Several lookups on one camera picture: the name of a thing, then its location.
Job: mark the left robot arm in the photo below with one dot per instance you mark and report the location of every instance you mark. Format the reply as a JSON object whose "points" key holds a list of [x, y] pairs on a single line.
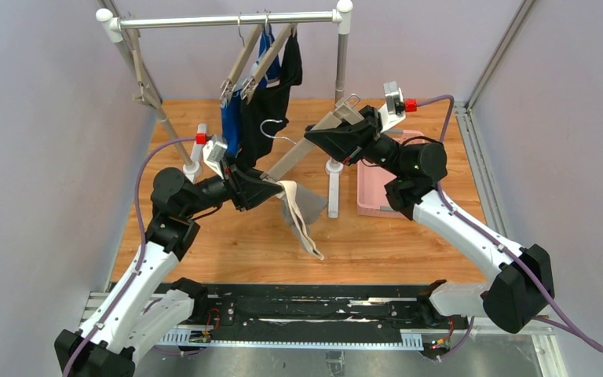
{"points": [[128, 324]]}

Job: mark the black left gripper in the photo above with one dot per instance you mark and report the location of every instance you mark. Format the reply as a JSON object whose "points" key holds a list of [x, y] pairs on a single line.
{"points": [[235, 186]]}

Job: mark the beige hanger with black underwear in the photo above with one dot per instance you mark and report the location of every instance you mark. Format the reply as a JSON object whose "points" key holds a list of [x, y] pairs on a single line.
{"points": [[265, 63]]}

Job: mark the beige clip hanger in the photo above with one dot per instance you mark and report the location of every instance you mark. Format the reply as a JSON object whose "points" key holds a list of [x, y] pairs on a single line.
{"points": [[344, 110]]}

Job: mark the empty beige hanger left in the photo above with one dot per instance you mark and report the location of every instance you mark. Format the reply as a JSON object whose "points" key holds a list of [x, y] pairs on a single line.
{"points": [[138, 67]]}

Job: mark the beige hanger with blue underwear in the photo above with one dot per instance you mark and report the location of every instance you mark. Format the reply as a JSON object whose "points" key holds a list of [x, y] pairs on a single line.
{"points": [[248, 44]]}

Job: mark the grey white underwear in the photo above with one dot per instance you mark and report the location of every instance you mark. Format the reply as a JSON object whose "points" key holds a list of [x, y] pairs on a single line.
{"points": [[301, 207]]}

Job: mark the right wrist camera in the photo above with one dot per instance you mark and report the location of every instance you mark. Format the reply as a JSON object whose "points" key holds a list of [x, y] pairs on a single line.
{"points": [[393, 111]]}

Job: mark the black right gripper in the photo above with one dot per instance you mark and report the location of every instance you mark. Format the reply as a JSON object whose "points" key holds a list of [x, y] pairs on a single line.
{"points": [[369, 134]]}

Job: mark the pink plastic basket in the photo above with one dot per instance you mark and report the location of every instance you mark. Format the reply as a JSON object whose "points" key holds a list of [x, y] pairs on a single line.
{"points": [[370, 192]]}

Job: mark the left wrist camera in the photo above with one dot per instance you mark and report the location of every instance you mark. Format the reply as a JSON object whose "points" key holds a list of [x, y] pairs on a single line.
{"points": [[213, 153]]}

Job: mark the blue underwear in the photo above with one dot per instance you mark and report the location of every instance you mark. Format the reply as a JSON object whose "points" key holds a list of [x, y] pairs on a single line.
{"points": [[230, 114]]}

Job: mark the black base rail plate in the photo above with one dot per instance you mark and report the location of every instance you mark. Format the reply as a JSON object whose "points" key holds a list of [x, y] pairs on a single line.
{"points": [[381, 315]]}

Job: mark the metal clothes rack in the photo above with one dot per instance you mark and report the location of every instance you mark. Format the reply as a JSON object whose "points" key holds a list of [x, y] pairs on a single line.
{"points": [[125, 35]]}

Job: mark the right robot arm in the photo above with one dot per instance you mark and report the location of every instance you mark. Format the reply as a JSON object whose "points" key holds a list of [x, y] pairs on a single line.
{"points": [[520, 284]]}

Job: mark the black underwear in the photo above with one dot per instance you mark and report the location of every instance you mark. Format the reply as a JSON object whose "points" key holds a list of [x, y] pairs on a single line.
{"points": [[271, 103]]}

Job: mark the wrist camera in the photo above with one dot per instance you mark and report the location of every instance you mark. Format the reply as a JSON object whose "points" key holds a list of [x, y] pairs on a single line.
{"points": [[213, 153], [393, 111]]}

